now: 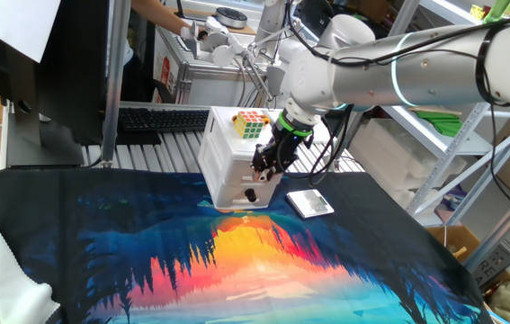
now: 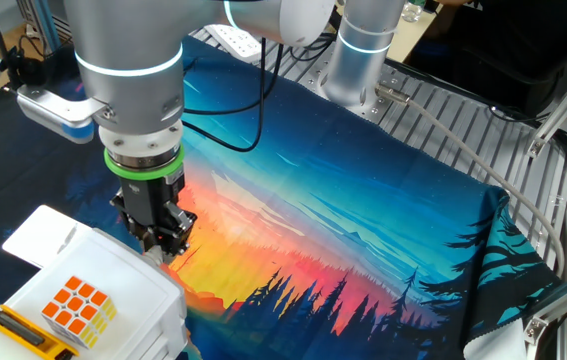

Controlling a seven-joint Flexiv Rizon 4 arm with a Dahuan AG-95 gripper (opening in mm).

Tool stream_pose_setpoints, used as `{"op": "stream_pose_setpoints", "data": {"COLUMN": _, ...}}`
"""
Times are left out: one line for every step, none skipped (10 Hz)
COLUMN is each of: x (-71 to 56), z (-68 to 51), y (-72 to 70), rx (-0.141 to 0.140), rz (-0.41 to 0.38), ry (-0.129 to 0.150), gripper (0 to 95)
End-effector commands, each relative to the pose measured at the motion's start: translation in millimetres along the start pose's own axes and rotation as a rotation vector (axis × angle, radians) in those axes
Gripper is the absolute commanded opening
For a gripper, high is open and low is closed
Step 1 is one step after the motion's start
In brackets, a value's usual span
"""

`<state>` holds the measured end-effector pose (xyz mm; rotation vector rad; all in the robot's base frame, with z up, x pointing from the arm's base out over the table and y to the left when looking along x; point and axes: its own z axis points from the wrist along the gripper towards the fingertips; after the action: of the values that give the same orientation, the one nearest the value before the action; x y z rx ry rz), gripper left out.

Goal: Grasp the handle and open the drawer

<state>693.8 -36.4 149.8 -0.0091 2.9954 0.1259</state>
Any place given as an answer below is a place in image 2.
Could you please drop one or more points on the beige desk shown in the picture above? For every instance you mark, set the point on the beige desk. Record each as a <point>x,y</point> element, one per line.
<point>410,40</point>

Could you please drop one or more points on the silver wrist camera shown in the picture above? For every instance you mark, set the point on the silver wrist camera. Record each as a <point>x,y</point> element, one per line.
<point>58,107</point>

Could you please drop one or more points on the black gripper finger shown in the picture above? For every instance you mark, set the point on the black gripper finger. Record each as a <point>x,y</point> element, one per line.
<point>148,237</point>
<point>178,227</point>

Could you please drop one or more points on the slanted aluminium frame strut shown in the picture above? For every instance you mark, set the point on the slanted aluminium frame strut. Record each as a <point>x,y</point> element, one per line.
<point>563,107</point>

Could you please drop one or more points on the black equipment case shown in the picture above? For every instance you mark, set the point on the black equipment case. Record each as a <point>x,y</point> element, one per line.
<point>503,55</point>

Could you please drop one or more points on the white digital scale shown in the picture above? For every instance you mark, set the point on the white digital scale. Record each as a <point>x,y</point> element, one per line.
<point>38,230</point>

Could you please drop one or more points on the Rubik's cube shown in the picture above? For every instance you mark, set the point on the Rubik's cube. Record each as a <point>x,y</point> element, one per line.
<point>75,305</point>

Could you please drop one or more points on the white plastic drawer cabinet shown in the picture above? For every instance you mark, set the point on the white plastic drawer cabinet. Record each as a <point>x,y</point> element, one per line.
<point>133,295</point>

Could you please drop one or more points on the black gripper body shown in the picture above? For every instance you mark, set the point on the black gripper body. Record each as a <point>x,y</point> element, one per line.
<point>148,200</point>

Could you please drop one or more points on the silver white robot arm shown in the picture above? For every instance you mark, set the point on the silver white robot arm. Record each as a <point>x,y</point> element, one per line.
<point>128,75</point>

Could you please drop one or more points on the clear plastic bottle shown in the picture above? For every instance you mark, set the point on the clear plastic bottle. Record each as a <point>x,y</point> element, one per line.
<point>413,12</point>

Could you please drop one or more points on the yellow black tool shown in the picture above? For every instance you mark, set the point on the yellow black tool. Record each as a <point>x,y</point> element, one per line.
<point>38,347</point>

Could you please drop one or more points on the aluminium frame beam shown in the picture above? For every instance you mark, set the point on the aluminium frame beam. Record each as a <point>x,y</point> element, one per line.
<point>48,20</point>

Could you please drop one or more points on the sunset forest print tablecloth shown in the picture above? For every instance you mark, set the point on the sunset forest print tablecloth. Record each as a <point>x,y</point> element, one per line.
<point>338,200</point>

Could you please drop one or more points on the white power strip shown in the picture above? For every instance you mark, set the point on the white power strip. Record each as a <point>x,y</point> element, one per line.
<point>235,42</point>

